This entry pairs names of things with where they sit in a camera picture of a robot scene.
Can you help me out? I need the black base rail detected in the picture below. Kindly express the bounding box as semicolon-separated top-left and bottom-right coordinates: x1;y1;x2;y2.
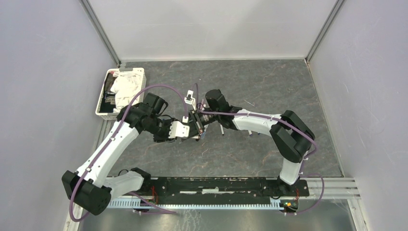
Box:
146;177;310;205

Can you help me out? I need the white cable duct strip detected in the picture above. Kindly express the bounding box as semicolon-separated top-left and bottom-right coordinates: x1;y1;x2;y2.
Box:
110;197;286;210

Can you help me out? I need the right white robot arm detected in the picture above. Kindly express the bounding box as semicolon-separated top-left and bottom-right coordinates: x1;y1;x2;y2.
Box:
154;89;316;196

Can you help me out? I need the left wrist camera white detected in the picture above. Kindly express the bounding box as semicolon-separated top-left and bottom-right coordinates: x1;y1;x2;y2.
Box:
168;120;190;139

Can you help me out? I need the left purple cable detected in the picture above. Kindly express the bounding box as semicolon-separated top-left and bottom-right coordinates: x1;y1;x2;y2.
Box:
69;84;189;222

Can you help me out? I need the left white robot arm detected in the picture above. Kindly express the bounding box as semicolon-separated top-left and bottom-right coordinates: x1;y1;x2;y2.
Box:
62;93;215;215

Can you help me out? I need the white plastic basket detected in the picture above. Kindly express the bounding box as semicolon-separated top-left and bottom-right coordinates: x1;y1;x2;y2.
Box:
95;67;146;120

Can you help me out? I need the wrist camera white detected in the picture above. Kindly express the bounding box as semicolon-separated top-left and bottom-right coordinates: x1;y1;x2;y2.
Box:
184;90;196;107
168;120;190;139

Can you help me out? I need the blue capped marker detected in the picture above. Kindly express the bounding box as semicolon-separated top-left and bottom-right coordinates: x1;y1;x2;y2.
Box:
196;125;208;141

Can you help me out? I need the white cloth in basket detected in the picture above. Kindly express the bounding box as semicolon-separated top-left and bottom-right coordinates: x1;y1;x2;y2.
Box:
110;68;146;113

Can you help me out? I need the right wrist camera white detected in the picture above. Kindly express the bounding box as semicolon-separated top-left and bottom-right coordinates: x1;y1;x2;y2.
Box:
184;90;196;107

